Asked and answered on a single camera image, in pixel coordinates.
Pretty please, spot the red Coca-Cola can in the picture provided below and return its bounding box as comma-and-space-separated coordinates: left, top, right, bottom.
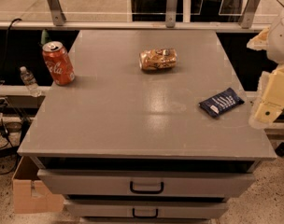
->
42, 41, 75, 86

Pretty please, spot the middle metal bracket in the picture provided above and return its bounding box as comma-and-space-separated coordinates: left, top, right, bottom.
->
165, 0, 178, 28

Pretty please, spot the cardboard box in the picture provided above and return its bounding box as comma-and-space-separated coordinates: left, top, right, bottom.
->
12, 157, 64, 214

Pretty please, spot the grey metal rail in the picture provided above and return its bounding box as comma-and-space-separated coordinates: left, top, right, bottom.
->
11, 21, 268, 33

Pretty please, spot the green bottle top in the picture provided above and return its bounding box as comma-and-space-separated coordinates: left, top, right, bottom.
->
40, 29, 51, 45

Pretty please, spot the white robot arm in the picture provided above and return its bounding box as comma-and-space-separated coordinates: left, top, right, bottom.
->
247, 8, 284, 129

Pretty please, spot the orange crushed can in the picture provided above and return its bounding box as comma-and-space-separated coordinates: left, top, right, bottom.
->
139, 49, 178, 71

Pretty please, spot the grey lower drawer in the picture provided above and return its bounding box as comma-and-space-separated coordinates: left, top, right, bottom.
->
64, 200, 227, 219

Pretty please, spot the black drawer handle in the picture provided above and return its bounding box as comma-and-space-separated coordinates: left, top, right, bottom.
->
129, 181, 164, 195
132, 208, 159, 218

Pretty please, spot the black lower drawer handle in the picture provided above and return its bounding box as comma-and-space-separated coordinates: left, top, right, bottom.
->
132, 208, 159, 218

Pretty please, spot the blue snack packet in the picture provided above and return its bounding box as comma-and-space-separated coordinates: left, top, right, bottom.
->
199, 88, 244, 118

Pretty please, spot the black upper drawer handle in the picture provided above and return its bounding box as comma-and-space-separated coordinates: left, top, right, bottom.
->
129, 181, 164, 195

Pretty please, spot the left metal bracket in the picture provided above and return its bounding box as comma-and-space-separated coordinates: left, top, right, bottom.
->
47, 0, 66, 26

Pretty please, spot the metal bracket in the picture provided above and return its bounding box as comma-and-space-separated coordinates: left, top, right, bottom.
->
238, 0, 261, 29
47, 0, 66, 26
165, 0, 178, 28

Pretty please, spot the grey upper drawer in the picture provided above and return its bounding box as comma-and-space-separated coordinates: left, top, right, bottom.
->
37, 170, 255, 198

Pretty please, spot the right metal bracket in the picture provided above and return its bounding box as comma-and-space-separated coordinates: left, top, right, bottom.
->
238, 0, 261, 29

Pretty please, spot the black cable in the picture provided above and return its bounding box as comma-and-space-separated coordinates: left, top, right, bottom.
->
0, 17, 33, 175

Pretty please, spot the clear plastic water bottle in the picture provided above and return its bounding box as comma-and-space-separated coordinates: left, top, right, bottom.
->
20, 66, 41, 97

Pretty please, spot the grey drawer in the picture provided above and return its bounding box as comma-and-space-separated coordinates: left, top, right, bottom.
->
64, 200, 227, 219
37, 170, 255, 198

